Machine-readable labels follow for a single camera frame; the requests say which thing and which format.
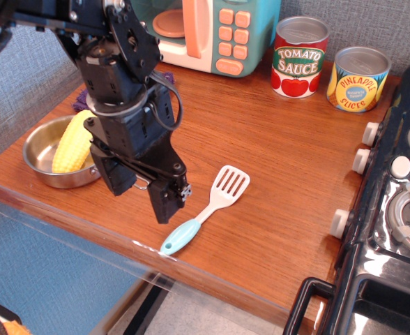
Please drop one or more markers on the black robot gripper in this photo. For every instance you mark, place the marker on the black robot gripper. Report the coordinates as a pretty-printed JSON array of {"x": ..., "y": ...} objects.
[{"x": 132, "y": 140}]

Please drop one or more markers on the white spatula teal handle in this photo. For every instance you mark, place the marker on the white spatula teal handle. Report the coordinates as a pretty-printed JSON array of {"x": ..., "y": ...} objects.
[{"x": 228, "y": 186}]

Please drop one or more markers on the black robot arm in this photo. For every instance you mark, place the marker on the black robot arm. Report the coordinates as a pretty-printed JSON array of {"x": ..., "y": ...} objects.
[{"x": 111, "y": 48}]

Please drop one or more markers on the yellow toy corn cob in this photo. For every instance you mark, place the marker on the yellow toy corn cob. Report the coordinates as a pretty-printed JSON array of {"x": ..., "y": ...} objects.
[{"x": 74, "y": 146}]

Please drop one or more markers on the purple folded cloth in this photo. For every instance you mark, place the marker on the purple folded cloth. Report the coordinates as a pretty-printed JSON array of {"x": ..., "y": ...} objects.
[{"x": 80, "y": 102}]

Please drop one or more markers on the small steel frying pan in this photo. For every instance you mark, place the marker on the small steel frying pan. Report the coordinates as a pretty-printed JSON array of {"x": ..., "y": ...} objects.
[{"x": 39, "y": 150}]

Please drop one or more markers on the toy microwave teal and cream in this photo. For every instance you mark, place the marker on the toy microwave teal and cream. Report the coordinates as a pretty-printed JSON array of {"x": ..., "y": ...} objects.
[{"x": 220, "y": 37}]

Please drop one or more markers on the orange object bottom left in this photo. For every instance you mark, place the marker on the orange object bottom left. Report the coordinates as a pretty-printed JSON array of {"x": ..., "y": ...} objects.
[{"x": 13, "y": 328}]

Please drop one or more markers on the tomato sauce can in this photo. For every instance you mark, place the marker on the tomato sauce can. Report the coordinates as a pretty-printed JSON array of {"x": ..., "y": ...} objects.
[{"x": 298, "y": 56}]

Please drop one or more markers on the pineapple slices can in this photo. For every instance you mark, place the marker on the pineapple slices can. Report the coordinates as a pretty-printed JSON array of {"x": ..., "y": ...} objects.
[{"x": 357, "y": 79}]

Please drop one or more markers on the black toy stove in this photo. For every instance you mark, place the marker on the black toy stove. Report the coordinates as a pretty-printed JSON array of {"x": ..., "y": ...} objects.
[{"x": 371, "y": 291}]

